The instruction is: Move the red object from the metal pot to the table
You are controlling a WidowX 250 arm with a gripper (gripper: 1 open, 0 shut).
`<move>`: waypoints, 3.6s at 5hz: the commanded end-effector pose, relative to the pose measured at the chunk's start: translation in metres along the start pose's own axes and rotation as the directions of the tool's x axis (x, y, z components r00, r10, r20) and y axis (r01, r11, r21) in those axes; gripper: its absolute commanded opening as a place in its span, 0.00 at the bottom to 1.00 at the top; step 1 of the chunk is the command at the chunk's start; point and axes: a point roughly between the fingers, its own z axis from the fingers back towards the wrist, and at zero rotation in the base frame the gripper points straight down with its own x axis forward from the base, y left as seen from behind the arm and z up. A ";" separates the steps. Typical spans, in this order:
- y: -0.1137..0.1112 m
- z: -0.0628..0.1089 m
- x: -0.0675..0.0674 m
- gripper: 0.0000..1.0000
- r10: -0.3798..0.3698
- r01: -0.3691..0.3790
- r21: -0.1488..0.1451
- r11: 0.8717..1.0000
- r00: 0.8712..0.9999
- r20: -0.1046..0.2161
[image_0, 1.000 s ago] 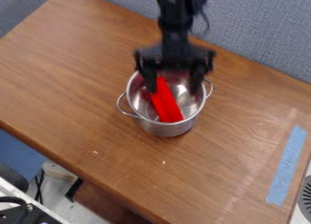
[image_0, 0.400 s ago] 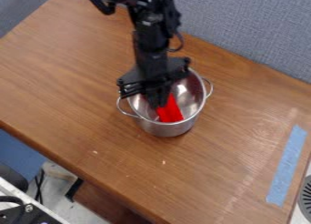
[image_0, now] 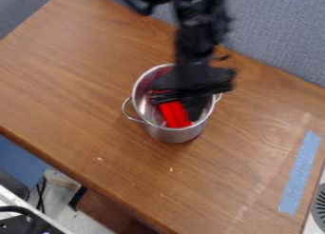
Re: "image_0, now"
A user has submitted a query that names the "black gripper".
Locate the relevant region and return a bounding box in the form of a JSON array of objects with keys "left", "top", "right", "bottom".
[{"left": 148, "top": 54, "right": 238, "bottom": 122}]

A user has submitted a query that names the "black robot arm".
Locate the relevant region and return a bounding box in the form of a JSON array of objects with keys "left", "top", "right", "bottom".
[{"left": 123, "top": 0, "right": 236, "bottom": 121}]

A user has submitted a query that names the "silver metal pot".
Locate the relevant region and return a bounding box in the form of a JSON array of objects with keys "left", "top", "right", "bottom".
[{"left": 122, "top": 64, "right": 223, "bottom": 144}]

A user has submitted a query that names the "red rectangular block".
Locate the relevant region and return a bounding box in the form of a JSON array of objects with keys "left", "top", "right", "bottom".
[{"left": 159, "top": 102, "right": 192, "bottom": 128}]

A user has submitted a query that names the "blue tape strip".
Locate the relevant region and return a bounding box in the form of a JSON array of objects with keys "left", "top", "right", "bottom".
[{"left": 279, "top": 130, "right": 322, "bottom": 216}]

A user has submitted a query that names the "grey fan grille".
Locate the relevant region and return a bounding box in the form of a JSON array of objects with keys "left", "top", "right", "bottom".
[{"left": 312, "top": 183, "right": 325, "bottom": 232}]

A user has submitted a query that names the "black cable under table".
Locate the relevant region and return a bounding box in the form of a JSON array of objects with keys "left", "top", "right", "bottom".
[{"left": 35, "top": 175, "right": 49, "bottom": 214}]

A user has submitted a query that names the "black device with handle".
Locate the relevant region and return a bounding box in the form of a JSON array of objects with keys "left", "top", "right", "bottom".
[{"left": 0, "top": 205, "right": 66, "bottom": 234}]

